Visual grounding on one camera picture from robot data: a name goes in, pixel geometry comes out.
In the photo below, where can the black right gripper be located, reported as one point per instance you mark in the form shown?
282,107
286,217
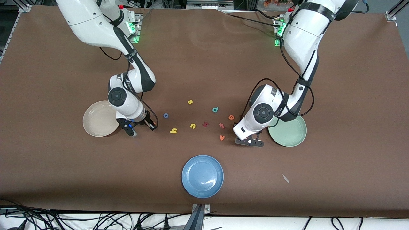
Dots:
146,121

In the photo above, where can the yellow foam letter h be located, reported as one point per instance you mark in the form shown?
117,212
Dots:
172,131

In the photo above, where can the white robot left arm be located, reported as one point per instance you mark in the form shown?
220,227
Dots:
303,38

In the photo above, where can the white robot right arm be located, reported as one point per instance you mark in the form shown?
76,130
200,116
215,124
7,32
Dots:
92,22

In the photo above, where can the maroon foam letter k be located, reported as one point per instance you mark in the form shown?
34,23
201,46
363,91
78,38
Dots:
205,124

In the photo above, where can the beige brown plate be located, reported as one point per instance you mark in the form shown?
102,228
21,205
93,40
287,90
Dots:
96,121

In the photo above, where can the blue plate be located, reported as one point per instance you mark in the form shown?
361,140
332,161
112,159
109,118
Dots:
202,176

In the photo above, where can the brown table cover sheet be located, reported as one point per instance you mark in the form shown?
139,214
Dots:
204,64

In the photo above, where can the black power plug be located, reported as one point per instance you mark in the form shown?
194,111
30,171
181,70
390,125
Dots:
139,226
166,223

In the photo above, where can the silver power strip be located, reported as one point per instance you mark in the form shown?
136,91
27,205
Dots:
209,4

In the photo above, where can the green plate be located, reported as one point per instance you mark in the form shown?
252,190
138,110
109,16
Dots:
290,134

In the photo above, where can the white paper scrap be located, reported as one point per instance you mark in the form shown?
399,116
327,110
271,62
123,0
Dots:
285,178

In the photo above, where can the orange leaf decoration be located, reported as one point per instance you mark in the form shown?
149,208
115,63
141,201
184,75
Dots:
274,2

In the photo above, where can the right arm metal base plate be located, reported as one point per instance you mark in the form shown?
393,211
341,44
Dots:
138,28

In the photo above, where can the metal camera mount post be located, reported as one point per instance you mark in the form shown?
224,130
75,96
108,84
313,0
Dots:
198,220

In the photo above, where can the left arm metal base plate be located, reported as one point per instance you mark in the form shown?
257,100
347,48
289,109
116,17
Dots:
276,41

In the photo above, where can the aluminium frame profile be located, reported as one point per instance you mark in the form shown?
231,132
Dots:
391,14
24,8

